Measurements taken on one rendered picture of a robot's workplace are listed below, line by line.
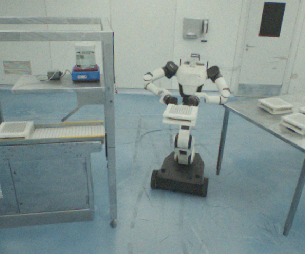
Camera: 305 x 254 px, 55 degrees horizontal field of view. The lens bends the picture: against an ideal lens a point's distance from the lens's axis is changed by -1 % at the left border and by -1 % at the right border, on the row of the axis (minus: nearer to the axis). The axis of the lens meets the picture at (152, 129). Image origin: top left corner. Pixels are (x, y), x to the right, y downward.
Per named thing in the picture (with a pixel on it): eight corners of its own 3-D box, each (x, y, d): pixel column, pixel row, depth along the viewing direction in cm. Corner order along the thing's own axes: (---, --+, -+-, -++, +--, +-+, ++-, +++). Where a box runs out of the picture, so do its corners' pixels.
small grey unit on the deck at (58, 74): (64, 76, 223) (63, 69, 220) (63, 79, 217) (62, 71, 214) (47, 77, 221) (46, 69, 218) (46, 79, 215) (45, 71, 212)
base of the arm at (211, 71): (210, 84, 287) (208, 74, 290) (223, 81, 282) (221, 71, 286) (206, 78, 273) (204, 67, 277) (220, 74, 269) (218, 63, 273)
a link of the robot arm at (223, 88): (230, 102, 272) (221, 83, 281) (235, 95, 261) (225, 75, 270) (219, 105, 270) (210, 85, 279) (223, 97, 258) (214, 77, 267)
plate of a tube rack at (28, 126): (34, 123, 238) (33, 120, 237) (27, 136, 216) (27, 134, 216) (2, 124, 234) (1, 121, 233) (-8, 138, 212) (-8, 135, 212)
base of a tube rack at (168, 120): (194, 126, 222) (194, 123, 221) (162, 123, 227) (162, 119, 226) (197, 114, 244) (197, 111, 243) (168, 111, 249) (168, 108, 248)
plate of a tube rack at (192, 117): (194, 120, 220) (195, 118, 219) (162, 116, 225) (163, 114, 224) (197, 108, 242) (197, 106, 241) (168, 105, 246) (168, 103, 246)
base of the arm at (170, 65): (160, 76, 293) (165, 67, 297) (172, 81, 292) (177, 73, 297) (163, 67, 279) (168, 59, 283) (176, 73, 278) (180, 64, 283)
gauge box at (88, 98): (104, 100, 246) (103, 76, 238) (104, 104, 237) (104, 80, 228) (77, 100, 242) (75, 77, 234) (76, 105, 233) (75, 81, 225)
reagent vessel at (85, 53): (96, 64, 225) (95, 38, 217) (96, 69, 212) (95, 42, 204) (75, 64, 223) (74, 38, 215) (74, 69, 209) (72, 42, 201)
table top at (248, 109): (319, 92, 364) (320, 89, 363) (418, 127, 274) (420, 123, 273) (222, 106, 307) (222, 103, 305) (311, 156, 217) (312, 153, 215)
